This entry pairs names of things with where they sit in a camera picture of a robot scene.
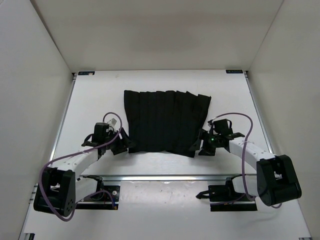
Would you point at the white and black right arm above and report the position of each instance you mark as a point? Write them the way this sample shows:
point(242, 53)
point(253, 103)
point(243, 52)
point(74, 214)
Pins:
point(274, 182)

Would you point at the aluminium table edge rail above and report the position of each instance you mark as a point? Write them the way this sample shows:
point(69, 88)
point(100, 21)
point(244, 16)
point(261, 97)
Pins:
point(166, 178)

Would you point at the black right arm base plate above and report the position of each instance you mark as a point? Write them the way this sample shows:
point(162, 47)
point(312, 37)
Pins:
point(223, 200)

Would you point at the blue corner label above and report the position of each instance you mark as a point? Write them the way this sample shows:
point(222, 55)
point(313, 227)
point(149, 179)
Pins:
point(86, 73)
point(234, 71)

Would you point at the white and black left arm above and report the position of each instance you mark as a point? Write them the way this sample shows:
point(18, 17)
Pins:
point(62, 187)

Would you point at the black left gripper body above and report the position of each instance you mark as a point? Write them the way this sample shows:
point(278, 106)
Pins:
point(112, 136)

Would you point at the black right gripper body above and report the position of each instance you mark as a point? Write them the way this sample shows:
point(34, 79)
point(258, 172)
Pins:
point(212, 142)

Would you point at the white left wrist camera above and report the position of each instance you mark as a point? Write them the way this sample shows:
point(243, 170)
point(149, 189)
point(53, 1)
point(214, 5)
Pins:
point(112, 122)

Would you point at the blue left corner label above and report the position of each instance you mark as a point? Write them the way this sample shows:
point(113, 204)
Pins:
point(86, 73)

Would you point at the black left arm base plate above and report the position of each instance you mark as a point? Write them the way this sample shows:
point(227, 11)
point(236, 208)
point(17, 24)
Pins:
point(103, 201)

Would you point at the black pleated skirt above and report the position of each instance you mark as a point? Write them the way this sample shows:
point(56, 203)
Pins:
point(165, 121)

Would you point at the blue right corner label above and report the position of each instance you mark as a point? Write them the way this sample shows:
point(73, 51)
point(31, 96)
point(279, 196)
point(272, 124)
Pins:
point(234, 71)

